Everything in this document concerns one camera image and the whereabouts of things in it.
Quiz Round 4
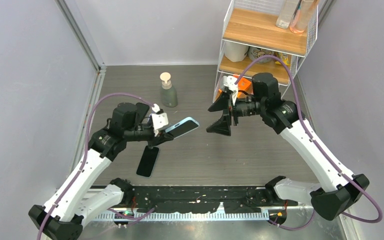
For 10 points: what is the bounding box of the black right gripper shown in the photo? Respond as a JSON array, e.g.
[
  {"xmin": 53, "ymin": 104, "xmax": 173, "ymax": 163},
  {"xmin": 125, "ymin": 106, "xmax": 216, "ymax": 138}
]
[{"xmin": 207, "ymin": 89, "xmax": 266, "ymax": 136}]

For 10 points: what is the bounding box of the bare black phone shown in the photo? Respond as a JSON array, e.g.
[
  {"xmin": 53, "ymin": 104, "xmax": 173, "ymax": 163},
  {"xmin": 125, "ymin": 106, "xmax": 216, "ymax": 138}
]
[{"xmin": 136, "ymin": 146, "xmax": 160, "ymax": 178}]

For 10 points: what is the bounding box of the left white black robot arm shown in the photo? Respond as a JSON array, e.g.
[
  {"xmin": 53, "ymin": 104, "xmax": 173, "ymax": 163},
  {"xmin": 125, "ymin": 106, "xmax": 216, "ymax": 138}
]
[{"xmin": 28, "ymin": 102, "xmax": 174, "ymax": 240}]

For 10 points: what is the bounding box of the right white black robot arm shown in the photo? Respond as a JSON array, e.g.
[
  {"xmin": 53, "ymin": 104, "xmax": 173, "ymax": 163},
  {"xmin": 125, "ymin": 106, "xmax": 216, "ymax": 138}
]
[{"xmin": 206, "ymin": 73, "xmax": 370, "ymax": 221}]

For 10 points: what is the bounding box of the orange yellow sponge box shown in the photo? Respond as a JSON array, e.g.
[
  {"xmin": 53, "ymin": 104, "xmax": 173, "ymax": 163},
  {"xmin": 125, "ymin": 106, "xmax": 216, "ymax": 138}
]
[{"xmin": 213, "ymin": 74, "xmax": 253, "ymax": 101}]

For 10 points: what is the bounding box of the green soap pump bottle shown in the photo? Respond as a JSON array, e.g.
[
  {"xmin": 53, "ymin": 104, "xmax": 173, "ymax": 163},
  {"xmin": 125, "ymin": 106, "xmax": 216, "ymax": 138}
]
[{"xmin": 159, "ymin": 72, "xmax": 178, "ymax": 108}]

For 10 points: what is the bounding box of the white cup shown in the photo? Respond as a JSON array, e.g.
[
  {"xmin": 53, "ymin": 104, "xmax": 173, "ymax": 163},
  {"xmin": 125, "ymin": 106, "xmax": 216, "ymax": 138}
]
[{"xmin": 224, "ymin": 41, "xmax": 249, "ymax": 63}]

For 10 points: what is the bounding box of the printed ceramic mug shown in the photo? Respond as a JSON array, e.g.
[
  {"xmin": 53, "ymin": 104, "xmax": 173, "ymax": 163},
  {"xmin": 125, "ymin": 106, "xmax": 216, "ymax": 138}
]
[{"xmin": 247, "ymin": 46, "xmax": 275, "ymax": 64}]

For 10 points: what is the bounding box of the yellow snack packet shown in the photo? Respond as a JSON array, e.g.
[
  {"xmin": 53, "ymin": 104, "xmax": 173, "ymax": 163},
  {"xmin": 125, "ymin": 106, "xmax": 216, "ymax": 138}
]
[{"xmin": 275, "ymin": 52, "xmax": 291, "ymax": 67}]

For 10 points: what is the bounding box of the pink tinted glass bottle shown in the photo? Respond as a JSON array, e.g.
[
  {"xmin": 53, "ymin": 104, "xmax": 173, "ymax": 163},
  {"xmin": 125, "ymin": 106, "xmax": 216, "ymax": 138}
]
[{"xmin": 289, "ymin": 0, "xmax": 319, "ymax": 34}]

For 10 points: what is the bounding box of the clear glass bottle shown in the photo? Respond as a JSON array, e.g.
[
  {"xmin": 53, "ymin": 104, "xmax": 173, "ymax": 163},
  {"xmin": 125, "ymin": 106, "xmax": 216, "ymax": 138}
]
[{"xmin": 275, "ymin": 0, "xmax": 301, "ymax": 29}]

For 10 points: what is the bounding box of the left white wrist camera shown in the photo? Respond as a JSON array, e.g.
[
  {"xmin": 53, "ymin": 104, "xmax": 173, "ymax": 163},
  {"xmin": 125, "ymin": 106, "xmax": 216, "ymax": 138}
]
[{"xmin": 149, "ymin": 103, "xmax": 169, "ymax": 131}]

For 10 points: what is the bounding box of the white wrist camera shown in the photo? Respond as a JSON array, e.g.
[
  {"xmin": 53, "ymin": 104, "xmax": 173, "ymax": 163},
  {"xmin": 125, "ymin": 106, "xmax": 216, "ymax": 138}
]
[
  {"xmin": 149, "ymin": 103, "xmax": 169, "ymax": 131},
  {"xmin": 220, "ymin": 75, "xmax": 239, "ymax": 106}
]

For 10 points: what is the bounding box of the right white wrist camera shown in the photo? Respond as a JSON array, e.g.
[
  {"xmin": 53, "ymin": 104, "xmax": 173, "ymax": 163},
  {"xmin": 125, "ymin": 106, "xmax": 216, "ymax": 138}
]
[{"xmin": 220, "ymin": 75, "xmax": 239, "ymax": 106}]

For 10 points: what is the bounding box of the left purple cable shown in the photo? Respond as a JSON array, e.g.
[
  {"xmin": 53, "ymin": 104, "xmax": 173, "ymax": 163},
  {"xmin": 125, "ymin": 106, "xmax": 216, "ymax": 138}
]
[{"xmin": 36, "ymin": 92, "xmax": 156, "ymax": 240}]

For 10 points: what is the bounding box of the purple cable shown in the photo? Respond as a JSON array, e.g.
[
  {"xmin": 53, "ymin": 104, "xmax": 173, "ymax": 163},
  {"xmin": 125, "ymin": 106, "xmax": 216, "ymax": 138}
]
[
  {"xmin": 233, "ymin": 54, "xmax": 384, "ymax": 224},
  {"xmin": 36, "ymin": 92, "xmax": 156, "ymax": 240}
]

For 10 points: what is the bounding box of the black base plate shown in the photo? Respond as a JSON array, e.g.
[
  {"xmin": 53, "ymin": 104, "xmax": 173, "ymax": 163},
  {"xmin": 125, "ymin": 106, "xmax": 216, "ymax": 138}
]
[{"xmin": 121, "ymin": 185, "xmax": 298, "ymax": 214}]

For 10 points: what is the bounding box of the white wire wooden shelf rack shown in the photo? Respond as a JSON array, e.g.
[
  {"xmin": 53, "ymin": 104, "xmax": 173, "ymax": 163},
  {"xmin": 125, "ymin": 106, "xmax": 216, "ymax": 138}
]
[{"xmin": 213, "ymin": 0, "xmax": 319, "ymax": 99}]

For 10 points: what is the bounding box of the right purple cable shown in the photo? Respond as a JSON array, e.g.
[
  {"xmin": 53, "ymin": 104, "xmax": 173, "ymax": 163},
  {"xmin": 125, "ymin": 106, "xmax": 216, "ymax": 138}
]
[{"xmin": 233, "ymin": 54, "xmax": 384, "ymax": 224}]

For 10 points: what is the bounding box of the aluminium frame rail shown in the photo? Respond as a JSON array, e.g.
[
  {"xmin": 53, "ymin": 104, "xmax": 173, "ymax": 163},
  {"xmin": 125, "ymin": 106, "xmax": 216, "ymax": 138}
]
[{"xmin": 55, "ymin": 0, "xmax": 107, "ymax": 72}]

